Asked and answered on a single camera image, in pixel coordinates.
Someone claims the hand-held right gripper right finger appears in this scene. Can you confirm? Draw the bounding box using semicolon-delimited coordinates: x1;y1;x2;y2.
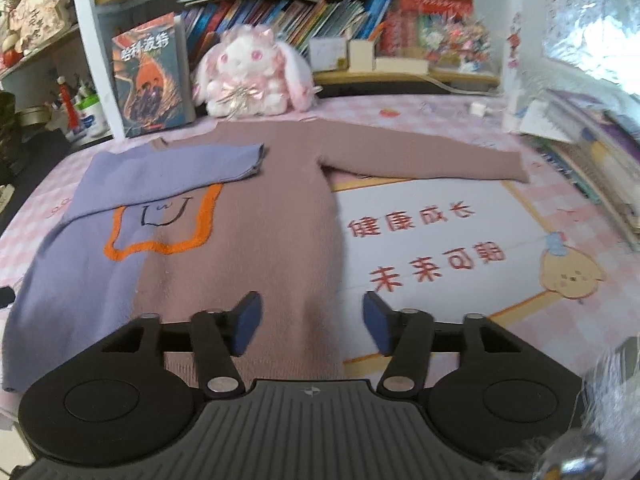
363;291;528;397

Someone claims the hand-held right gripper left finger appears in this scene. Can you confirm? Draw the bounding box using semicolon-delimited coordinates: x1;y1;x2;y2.
100;291;263;398

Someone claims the purple and mauve sweater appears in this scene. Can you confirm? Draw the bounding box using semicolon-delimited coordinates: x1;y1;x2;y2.
0;122;531;394

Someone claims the pink checkered tablecloth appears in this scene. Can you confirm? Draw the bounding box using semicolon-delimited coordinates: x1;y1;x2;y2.
0;92;640;426

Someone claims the white jar pen holder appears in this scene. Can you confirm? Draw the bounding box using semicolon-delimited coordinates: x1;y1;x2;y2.
75;95;114;141

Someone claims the red tassel ornament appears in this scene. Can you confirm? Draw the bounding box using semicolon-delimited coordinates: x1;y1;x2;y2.
57;77;81;133

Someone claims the white pink bunny plush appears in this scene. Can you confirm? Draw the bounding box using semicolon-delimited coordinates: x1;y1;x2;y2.
192;27;321;119

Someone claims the dark illustrated book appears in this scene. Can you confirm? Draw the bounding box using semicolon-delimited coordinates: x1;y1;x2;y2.
111;12;197;139

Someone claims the cream open box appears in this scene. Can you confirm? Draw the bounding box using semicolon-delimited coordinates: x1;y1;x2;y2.
347;37;376;74

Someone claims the pile of books and notebooks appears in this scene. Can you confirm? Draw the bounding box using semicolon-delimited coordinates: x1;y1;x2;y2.
515;87;640;251

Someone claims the white open box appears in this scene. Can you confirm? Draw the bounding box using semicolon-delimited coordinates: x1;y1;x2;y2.
307;35;349;72

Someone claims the red box of trinkets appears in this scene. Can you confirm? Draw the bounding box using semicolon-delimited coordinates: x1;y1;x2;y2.
395;0;501;73

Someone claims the row of colourful books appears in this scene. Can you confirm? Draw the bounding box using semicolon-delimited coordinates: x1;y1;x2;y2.
180;0;396;56

